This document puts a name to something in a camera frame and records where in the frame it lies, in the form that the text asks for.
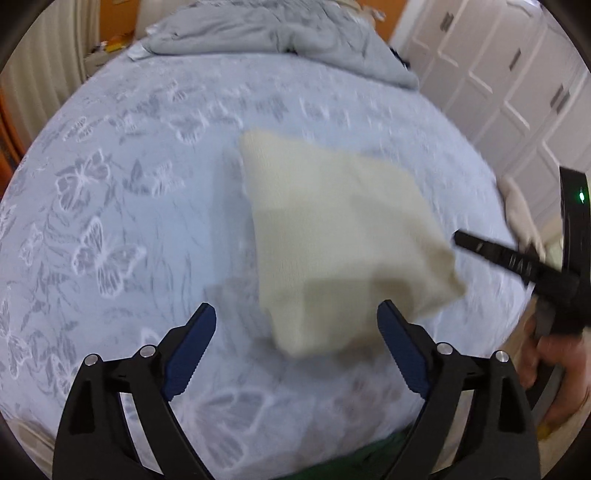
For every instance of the grey duvet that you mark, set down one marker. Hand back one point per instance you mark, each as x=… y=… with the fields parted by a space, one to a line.
x=277 y=27

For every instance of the cream knitted cardigan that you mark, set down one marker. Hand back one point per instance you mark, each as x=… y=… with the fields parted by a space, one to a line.
x=332 y=230

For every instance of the beige cloth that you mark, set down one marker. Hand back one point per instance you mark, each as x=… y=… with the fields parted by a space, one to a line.
x=521 y=217

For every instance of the dark clothes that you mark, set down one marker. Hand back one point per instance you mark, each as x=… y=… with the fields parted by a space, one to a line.
x=402 y=59

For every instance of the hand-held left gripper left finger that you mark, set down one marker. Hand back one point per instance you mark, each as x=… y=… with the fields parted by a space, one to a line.
x=187 y=364

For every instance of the yellow box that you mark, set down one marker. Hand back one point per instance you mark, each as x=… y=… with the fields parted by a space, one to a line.
x=120 y=45

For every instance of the blue butterfly print bedsheet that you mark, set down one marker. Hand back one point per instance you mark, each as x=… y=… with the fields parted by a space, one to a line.
x=138 y=184

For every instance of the person's green clothing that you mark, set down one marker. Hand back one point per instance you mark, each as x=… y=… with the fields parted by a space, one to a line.
x=360 y=454

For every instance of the orange curtain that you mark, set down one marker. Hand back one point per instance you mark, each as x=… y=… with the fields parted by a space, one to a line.
x=9 y=134

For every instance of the white wardrobe doors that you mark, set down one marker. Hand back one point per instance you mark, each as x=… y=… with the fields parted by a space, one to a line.
x=498 y=69

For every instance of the beige curtain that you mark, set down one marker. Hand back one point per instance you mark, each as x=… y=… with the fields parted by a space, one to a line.
x=46 y=60

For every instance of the person's right hand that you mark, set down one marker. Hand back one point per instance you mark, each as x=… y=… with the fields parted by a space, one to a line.
x=561 y=369

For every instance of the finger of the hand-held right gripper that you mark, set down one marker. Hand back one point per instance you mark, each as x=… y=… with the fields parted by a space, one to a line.
x=498 y=256

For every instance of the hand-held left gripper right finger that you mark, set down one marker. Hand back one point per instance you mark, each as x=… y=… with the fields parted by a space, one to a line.
x=406 y=355

